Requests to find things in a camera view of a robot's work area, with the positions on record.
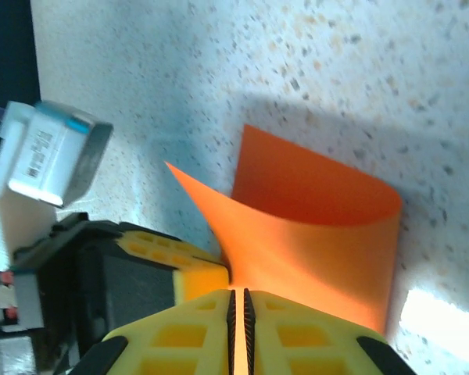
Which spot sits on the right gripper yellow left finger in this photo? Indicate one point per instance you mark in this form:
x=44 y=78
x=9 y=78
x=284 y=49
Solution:
x=180 y=351

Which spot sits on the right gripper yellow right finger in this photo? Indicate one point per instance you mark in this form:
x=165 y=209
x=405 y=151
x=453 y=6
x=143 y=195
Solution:
x=297 y=351

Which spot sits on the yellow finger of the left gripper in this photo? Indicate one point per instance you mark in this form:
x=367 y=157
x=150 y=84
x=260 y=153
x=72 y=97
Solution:
x=156 y=239
x=201 y=285

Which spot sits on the orange paper sheet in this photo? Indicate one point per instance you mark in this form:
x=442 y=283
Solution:
x=297 y=254

